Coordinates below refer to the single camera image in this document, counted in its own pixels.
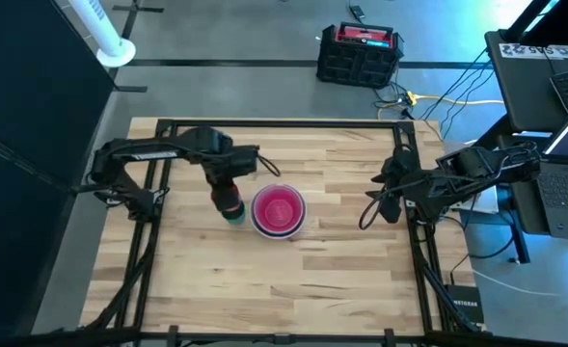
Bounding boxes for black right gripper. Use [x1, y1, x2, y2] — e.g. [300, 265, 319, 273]
[365, 154, 406, 224]

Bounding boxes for pink plastic bowl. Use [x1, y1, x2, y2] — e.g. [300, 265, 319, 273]
[252, 183, 308, 233]

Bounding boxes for blue plastic bowl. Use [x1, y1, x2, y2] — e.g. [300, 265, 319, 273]
[255, 225, 304, 241]

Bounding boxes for black and red toolbox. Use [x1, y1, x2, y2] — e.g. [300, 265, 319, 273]
[315, 20, 406, 91]

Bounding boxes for black electronics box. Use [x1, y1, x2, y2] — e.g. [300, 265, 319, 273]
[444, 283, 486, 326]

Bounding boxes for black desk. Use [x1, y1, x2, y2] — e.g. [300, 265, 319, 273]
[484, 29, 568, 237]

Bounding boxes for white tower fan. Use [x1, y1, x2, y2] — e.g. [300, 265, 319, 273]
[68, 0, 138, 69]

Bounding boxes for black laptop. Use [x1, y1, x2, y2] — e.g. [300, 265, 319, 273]
[535, 94, 568, 243]

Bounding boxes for white paper label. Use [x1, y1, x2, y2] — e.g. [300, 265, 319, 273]
[499, 42, 568, 62]

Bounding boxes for black partition panel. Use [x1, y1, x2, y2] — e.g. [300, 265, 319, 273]
[0, 0, 117, 339]

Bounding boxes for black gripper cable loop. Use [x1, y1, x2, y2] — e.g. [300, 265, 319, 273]
[358, 191, 387, 232]

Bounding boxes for black metal table frame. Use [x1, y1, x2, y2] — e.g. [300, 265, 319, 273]
[81, 118, 488, 347]

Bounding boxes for yellow cable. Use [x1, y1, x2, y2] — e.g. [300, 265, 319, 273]
[376, 90, 506, 121]

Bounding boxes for black cable bundle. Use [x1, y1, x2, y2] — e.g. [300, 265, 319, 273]
[417, 46, 496, 139]

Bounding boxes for white cable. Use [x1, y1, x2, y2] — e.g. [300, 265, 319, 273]
[470, 267, 568, 298]

